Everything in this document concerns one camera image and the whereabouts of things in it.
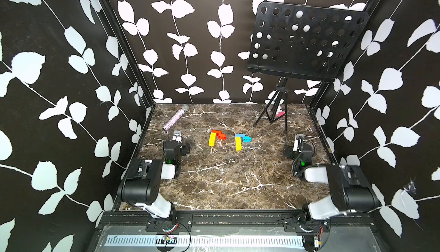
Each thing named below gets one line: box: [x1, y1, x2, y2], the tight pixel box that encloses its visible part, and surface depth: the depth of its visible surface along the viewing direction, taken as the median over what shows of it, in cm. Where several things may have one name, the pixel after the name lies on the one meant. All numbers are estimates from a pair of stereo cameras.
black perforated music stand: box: [246, 1, 369, 132], surface depth 66 cm
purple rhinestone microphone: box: [162, 104, 190, 132], surface depth 113 cm
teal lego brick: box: [242, 135, 252, 143], surface depth 103 cm
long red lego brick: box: [210, 129, 227, 141], surface depth 105 cm
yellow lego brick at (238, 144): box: [235, 136, 243, 152], surface depth 100 cm
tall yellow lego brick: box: [207, 132, 216, 147], surface depth 103 cm
